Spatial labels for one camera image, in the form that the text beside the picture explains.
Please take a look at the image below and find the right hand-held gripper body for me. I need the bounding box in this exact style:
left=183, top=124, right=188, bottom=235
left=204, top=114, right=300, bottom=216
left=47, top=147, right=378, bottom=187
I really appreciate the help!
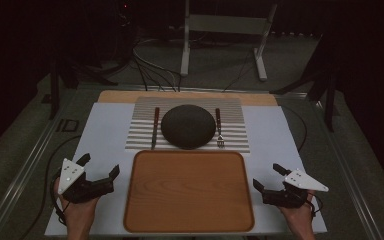
left=262, top=168, right=330, bottom=209

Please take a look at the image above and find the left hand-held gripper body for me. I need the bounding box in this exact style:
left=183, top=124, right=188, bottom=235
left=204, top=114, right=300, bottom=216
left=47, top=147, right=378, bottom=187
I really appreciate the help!
left=57, top=158, right=115, bottom=205

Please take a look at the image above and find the person's right hand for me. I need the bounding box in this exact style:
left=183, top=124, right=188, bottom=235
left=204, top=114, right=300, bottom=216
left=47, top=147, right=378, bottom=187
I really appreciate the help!
left=277, top=190, right=316, bottom=233

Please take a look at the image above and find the person's left hand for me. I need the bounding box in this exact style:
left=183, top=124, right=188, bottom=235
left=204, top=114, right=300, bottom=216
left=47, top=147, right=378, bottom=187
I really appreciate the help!
left=55, top=177, right=100, bottom=232

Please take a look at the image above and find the white table cover sheet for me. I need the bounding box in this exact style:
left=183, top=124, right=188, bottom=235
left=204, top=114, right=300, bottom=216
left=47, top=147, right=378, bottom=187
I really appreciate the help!
left=44, top=102, right=328, bottom=238

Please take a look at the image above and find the striped grey placemat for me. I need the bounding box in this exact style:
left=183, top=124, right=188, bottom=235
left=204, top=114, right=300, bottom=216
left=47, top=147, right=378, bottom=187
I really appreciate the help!
left=124, top=96, right=251, bottom=155

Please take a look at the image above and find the wooden tray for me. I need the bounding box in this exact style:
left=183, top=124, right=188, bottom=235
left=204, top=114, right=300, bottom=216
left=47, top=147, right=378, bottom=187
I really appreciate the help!
left=123, top=149, right=256, bottom=234

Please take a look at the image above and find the black tripod stand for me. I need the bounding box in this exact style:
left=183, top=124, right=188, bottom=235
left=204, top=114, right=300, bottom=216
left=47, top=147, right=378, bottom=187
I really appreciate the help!
left=47, top=54, right=119, bottom=120
left=269, top=64, right=341, bottom=133

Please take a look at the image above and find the dark round plate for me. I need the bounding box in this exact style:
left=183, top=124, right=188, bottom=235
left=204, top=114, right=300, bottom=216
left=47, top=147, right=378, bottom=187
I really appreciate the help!
left=160, top=104, right=217, bottom=150

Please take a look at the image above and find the white metal stand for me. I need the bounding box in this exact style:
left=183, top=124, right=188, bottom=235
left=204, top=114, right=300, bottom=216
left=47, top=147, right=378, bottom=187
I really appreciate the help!
left=179, top=0, right=279, bottom=82

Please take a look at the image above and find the right hand-held gripper cable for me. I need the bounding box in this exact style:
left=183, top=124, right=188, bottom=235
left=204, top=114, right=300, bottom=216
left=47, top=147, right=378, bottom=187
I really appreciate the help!
left=307, top=191, right=325, bottom=218

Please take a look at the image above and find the hand-held gripper cable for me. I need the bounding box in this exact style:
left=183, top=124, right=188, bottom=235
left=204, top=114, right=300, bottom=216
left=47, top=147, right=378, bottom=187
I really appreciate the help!
left=307, top=191, right=325, bottom=218
left=50, top=169, right=69, bottom=228

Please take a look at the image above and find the left hand-held gripper cable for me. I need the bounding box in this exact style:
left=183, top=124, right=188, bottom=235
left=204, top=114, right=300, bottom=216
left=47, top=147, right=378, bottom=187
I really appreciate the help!
left=50, top=169, right=69, bottom=228

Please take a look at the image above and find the black rectangular floor bracket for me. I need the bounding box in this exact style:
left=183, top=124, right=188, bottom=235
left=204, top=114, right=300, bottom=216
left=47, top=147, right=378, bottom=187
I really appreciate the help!
left=55, top=118, right=80, bottom=134

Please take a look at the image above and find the wooden-handled knife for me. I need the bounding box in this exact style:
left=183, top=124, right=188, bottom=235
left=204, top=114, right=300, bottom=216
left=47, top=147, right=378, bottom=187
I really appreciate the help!
left=150, top=106, right=161, bottom=151

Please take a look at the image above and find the wooden-handled fork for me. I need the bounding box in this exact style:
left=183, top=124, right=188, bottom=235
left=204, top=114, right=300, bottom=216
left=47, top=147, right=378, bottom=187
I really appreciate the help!
left=214, top=107, right=226, bottom=149

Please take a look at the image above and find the thin black floor cable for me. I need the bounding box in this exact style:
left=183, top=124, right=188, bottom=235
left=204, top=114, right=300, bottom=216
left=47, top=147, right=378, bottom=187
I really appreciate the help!
left=222, top=49, right=258, bottom=93

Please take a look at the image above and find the white floor cable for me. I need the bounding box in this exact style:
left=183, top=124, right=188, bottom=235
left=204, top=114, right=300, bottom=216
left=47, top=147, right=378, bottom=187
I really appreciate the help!
left=132, top=38, right=182, bottom=92

